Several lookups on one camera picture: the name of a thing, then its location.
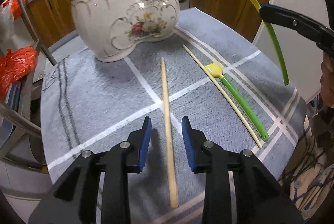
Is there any green yellow tulip utensil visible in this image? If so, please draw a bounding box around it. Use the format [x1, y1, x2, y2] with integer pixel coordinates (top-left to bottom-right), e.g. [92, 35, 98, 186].
[250, 0, 289, 86]
[205, 62, 269, 142]

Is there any wooden chopstick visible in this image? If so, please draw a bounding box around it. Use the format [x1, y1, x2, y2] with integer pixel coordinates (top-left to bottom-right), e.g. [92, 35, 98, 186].
[182, 44, 262, 148]
[161, 58, 179, 208]

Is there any person right hand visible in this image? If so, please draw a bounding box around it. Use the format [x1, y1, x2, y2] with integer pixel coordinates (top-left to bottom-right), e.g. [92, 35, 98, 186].
[320, 53, 334, 108]

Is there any metal storage shelf rack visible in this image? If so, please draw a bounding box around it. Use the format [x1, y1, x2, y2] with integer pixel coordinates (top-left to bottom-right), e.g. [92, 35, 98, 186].
[0, 0, 58, 170]

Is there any grey striped table cloth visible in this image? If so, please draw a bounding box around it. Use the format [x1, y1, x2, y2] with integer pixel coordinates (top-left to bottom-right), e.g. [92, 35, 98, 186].
[41, 8, 306, 223]

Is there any red plastic bag lower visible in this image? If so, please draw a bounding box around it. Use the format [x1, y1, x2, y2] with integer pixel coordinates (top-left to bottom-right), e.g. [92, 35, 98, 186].
[1, 47, 38, 100]

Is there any red plastic bag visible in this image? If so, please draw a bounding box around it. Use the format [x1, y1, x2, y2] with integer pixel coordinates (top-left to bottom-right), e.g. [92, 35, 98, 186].
[2, 0, 28, 20]
[1, 47, 38, 100]

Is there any white ceramic double utensil holder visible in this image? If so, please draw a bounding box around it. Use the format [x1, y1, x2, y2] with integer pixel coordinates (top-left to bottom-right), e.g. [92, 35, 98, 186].
[70, 0, 180, 62]

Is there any red plastic bag upper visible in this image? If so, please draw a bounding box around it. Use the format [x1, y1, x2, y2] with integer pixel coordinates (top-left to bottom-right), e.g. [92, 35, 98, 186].
[2, 0, 28, 20]

